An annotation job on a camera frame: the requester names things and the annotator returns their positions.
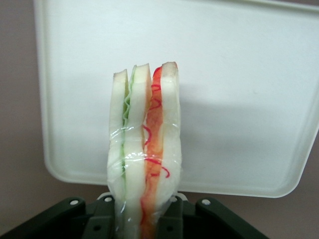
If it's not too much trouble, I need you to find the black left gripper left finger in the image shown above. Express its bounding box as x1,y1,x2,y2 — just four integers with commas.
85,192,118,239

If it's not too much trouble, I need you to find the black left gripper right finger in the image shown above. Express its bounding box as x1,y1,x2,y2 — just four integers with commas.
156,193,190,239

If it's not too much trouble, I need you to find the triangle sandwich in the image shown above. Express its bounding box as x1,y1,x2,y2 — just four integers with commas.
106,60,184,239

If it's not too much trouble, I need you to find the cream plastic tray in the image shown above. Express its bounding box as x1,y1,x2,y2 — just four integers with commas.
33,0,319,199

